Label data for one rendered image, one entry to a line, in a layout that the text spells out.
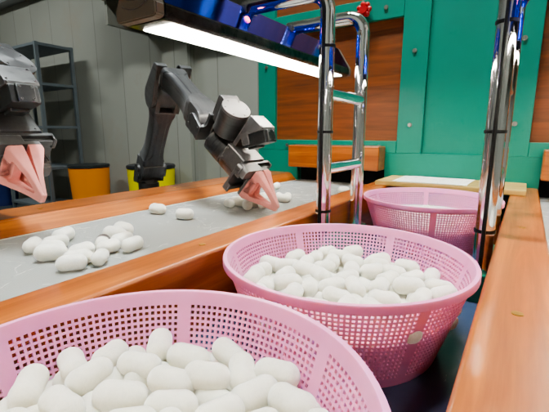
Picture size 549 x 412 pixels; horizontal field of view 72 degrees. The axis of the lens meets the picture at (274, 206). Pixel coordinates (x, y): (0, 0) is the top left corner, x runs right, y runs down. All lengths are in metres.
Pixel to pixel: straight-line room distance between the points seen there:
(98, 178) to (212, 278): 3.58
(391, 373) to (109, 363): 0.23
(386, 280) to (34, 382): 0.32
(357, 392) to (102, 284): 0.24
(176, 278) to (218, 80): 2.91
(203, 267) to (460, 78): 0.89
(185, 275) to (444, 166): 0.86
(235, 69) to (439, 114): 2.24
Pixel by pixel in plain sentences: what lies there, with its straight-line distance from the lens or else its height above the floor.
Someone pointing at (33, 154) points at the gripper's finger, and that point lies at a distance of 0.62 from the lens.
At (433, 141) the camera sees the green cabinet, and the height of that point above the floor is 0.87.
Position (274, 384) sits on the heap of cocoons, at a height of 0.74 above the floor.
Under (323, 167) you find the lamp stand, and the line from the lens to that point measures 0.62.
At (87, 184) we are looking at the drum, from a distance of 3.99.
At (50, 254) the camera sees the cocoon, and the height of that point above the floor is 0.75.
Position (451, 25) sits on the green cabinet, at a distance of 1.17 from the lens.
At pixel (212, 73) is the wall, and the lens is 3.32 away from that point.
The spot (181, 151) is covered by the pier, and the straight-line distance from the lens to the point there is 3.43.
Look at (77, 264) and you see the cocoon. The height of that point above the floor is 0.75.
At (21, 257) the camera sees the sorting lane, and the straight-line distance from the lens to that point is 0.59.
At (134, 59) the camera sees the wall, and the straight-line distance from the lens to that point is 4.04.
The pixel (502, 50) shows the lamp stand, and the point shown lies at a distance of 0.56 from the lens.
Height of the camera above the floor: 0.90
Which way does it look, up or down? 11 degrees down
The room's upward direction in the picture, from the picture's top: straight up
